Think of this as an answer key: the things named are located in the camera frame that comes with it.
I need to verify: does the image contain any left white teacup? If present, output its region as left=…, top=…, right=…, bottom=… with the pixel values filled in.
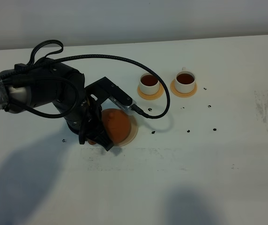
left=139, top=73, right=160, bottom=95

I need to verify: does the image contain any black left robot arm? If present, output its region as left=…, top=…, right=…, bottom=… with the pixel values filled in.
left=0, top=63, right=114, bottom=150

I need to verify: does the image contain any orange coaster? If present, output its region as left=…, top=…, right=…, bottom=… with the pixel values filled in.
left=170, top=79, right=197, bottom=98
left=137, top=84, right=164, bottom=100

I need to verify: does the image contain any left orange coaster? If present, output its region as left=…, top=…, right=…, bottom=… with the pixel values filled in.
left=137, top=84, right=164, bottom=100

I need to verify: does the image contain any beige round teapot saucer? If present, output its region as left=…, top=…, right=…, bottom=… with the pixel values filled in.
left=115, top=116, right=138, bottom=147

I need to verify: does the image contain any brown clay teapot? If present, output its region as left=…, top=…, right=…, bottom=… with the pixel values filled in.
left=88, top=108, right=132, bottom=145

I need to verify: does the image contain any white teacup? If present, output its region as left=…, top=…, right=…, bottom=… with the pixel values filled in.
left=174, top=67, right=196, bottom=94
left=139, top=73, right=160, bottom=95

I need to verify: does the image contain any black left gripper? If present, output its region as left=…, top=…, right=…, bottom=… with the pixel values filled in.
left=64, top=97, right=114, bottom=151

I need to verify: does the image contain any right orange coaster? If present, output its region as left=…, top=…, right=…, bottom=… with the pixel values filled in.
left=170, top=79, right=197, bottom=98

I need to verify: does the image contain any black left camera cable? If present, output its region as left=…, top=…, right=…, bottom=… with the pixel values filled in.
left=4, top=39, right=171, bottom=146

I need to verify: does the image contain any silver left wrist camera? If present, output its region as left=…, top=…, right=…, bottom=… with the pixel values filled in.
left=85, top=77, right=136, bottom=115

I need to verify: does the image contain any right white teacup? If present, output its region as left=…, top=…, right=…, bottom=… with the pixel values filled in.
left=174, top=67, right=196, bottom=94

